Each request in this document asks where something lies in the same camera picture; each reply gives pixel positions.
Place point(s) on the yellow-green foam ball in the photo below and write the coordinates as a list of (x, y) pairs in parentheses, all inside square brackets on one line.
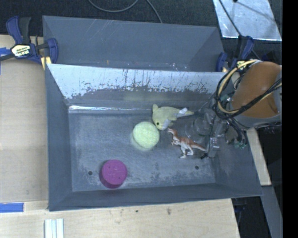
[(146, 135)]

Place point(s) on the clear glass thing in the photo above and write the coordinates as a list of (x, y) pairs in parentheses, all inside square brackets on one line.
[(197, 128)]

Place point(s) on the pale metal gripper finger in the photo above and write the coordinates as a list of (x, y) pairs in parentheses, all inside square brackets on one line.
[(213, 146)]

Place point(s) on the purple cup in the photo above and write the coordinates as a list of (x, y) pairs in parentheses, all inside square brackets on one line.
[(113, 173)]

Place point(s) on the grey metal bin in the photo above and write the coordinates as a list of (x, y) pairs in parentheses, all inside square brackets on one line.
[(114, 142)]

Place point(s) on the yellow plush fish toy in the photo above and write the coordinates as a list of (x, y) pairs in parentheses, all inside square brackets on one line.
[(165, 115)]

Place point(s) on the brown and white toy dinosaur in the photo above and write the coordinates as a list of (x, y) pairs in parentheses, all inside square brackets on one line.
[(186, 142)]

